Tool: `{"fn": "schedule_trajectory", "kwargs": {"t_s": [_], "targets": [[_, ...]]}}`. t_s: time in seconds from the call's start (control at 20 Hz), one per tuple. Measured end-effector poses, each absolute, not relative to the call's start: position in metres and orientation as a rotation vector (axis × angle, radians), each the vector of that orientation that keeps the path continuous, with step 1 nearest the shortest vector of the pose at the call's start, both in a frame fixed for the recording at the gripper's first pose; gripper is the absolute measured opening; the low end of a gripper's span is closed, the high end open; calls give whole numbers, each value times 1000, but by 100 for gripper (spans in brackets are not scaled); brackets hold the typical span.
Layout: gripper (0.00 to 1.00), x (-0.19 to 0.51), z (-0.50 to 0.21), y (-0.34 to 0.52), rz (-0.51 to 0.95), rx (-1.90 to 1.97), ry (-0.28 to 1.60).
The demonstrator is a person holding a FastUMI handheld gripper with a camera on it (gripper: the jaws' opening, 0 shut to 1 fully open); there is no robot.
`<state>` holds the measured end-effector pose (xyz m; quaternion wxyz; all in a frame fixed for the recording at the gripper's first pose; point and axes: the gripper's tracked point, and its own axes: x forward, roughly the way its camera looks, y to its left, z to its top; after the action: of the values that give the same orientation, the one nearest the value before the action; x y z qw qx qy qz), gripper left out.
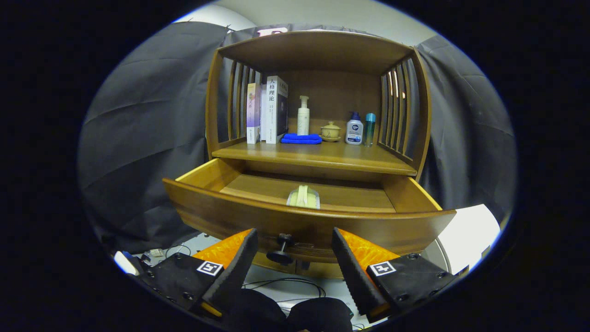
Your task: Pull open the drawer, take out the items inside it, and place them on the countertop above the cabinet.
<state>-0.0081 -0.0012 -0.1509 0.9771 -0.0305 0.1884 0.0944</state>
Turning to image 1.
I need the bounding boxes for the person's dark shoe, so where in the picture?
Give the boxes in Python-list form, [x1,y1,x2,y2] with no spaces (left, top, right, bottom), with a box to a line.
[226,289,287,332]
[287,297,354,332]

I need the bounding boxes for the slim teal bottle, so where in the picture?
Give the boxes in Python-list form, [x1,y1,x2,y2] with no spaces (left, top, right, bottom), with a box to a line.
[364,113,376,147]

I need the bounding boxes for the thick white book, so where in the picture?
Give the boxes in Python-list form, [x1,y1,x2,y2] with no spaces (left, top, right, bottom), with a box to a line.
[265,76,289,144]

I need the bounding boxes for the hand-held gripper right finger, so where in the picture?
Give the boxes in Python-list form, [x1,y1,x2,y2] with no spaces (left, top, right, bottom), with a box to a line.
[331,227,469,323]

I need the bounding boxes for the clear packet with green soap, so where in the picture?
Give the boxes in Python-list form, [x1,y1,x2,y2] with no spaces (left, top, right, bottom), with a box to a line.
[286,185,321,210]

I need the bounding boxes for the brown wooden cabinet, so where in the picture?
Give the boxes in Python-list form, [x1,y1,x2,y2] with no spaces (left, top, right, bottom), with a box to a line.
[205,30,432,279]

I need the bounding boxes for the white bottle with blue pump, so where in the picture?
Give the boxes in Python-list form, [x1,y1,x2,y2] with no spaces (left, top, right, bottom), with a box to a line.
[345,112,364,146]

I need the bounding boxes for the white and blue object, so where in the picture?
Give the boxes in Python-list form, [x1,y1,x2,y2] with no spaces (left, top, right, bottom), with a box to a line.
[113,251,140,276]

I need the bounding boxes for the pink purple book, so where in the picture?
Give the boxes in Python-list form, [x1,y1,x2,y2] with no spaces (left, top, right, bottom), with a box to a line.
[246,83,262,144]

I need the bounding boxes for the wooden countertop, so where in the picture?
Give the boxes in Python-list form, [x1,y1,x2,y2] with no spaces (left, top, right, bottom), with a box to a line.
[211,136,418,177]

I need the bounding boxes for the blue folded cloth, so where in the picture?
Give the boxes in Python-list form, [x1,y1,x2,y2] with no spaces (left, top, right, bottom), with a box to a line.
[280,133,323,145]

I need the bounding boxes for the black floor cables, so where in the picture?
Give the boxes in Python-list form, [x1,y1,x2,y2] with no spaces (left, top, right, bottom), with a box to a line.
[242,277,327,305]

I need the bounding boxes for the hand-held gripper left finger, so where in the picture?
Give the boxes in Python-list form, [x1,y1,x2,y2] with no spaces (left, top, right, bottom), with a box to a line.
[138,228,259,320]

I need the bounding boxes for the wooden drawer with black knob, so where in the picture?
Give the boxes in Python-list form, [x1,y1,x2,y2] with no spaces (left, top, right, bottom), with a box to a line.
[162,158,457,266]

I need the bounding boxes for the white flat panel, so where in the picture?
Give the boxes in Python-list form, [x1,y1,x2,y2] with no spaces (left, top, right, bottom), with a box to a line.
[436,204,502,276]

